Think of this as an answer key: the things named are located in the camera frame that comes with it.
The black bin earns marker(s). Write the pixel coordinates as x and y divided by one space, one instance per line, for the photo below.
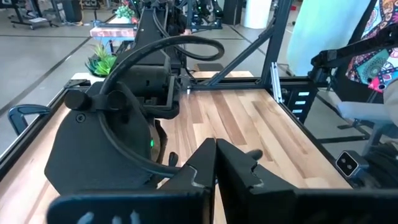
72 11

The black table clamp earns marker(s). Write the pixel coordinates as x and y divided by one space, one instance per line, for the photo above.
18 113

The pale cyan panel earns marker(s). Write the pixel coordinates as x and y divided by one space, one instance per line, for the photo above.
323 31

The background metal cart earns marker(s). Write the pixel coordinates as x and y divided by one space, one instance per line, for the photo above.
37 20

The background potted plant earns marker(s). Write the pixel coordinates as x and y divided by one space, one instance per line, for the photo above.
124 12

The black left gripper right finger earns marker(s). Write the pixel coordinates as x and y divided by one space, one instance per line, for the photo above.
248 202

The grey table-level camera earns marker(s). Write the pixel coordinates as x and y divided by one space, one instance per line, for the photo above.
349 163

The succulent in white geometric pot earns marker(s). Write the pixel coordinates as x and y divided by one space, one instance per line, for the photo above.
104 63

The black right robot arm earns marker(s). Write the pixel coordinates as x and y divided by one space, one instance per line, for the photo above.
149 81

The black controller box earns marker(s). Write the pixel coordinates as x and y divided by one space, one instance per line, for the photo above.
292 105

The white cylindrical bin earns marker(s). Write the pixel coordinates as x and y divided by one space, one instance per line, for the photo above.
257 14

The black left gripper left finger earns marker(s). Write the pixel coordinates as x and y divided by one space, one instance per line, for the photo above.
155 208

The silver frame bracket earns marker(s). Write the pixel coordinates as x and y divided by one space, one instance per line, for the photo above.
276 82

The background wooden table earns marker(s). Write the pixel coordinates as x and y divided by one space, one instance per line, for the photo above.
112 32

